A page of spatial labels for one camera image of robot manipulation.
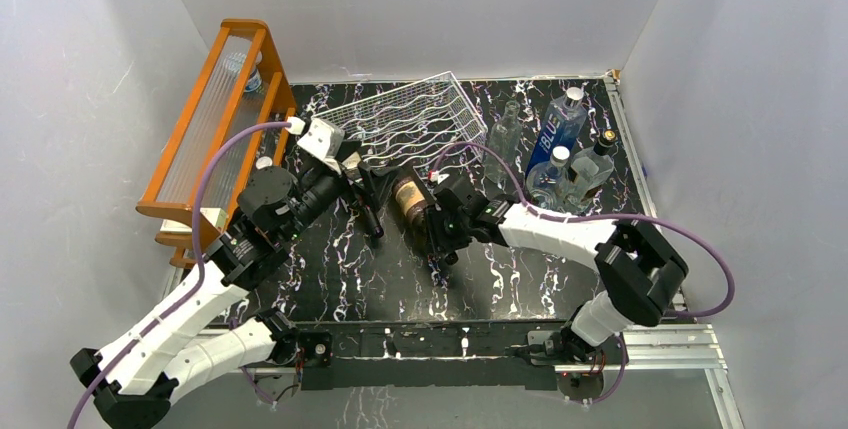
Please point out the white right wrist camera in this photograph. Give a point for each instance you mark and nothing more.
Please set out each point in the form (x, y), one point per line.
(436, 177)

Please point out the orange wooden shelf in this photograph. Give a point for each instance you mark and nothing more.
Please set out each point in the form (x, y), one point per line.
(216, 110)

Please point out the plastic water bottle on shelf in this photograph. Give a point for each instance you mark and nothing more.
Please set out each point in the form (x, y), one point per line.
(233, 63)

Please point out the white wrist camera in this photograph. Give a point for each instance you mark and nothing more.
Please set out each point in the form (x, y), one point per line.
(319, 138)
(436, 177)

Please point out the clear bottle silver cap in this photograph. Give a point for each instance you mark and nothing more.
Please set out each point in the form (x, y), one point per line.
(263, 162)

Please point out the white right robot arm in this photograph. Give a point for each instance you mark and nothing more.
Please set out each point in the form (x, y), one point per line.
(640, 270)

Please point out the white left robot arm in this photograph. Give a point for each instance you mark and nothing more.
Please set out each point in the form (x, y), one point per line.
(192, 313)

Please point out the dark wine bottle brown label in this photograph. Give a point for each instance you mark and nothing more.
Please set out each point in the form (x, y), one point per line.
(413, 199)

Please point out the aluminium frame rail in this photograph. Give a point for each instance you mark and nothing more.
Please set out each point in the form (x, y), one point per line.
(326, 356)

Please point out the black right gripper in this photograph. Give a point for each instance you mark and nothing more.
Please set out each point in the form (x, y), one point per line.
(437, 240)

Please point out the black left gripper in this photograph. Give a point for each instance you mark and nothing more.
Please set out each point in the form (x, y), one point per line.
(369, 176)

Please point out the white wire wine rack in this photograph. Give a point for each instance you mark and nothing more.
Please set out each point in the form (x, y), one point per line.
(412, 123)

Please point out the round clear bottle white cap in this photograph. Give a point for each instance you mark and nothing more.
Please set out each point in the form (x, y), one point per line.
(542, 179)

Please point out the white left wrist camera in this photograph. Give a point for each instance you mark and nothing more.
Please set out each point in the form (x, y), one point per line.
(319, 138)

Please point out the square clear bottle black cap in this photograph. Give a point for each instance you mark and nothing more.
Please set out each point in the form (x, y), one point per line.
(588, 171)

